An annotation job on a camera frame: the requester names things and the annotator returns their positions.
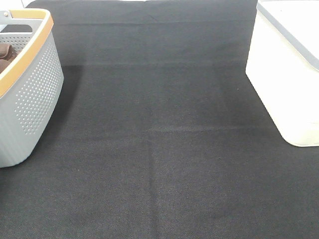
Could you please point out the brown towel in basket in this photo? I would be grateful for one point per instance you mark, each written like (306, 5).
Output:
(7, 55)

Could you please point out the black fabric table mat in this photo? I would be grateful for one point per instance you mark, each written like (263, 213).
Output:
(158, 133)

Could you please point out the grey perforated laundry basket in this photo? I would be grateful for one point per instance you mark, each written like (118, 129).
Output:
(30, 85)

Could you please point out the white storage bin grey rim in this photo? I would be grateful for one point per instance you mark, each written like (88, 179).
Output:
(283, 67)

